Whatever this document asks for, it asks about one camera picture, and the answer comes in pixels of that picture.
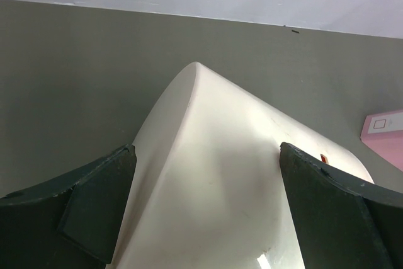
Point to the cream round drawer organizer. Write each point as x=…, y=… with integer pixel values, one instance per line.
x=207, y=190

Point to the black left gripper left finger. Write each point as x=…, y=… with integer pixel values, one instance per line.
x=70, y=221

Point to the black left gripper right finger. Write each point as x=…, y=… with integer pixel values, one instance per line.
x=341, y=221

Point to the pink ring binder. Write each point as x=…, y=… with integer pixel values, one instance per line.
x=382, y=133

